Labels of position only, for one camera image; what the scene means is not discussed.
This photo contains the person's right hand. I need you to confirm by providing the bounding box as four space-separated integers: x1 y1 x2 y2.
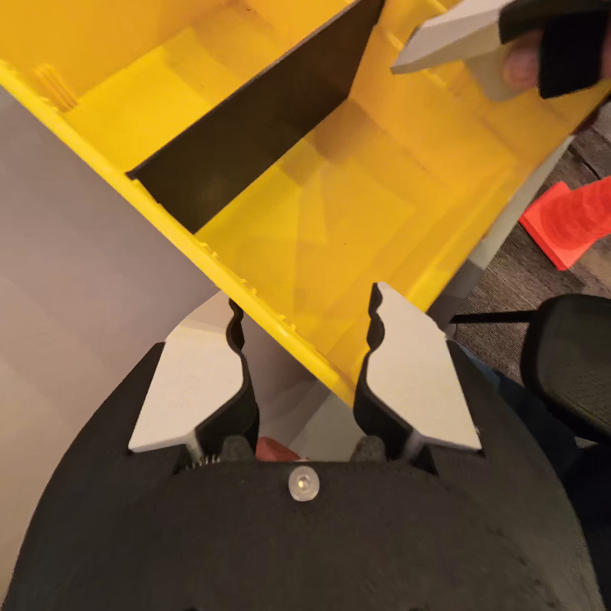
502 29 545 94

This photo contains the person's left hand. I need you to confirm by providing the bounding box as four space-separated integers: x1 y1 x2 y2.
255 435 302 463

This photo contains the yellow divided plastic bin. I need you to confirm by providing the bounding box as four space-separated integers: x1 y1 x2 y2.
0 0 611 406

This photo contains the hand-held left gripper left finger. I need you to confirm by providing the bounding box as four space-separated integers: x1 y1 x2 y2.
127 291 262 461

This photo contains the orange traffic cone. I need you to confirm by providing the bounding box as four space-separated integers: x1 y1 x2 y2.
519 177 611 271

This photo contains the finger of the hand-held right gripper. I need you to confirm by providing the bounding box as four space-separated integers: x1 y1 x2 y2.
390 0 515 75

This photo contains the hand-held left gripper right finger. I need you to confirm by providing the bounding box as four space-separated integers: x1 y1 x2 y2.
353 281 483 463

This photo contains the black bin divider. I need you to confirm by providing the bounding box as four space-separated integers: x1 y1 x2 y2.
125 0 386 235

